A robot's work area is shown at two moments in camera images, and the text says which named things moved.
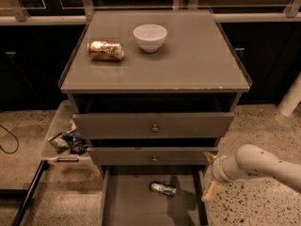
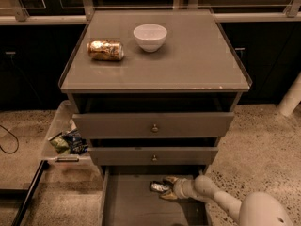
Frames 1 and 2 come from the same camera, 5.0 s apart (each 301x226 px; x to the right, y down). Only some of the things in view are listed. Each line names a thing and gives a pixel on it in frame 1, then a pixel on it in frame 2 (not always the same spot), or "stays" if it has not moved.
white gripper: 217,169 -> 180,187
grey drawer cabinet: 155,88 stays
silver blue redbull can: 164,188 stays
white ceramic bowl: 150,37 stays
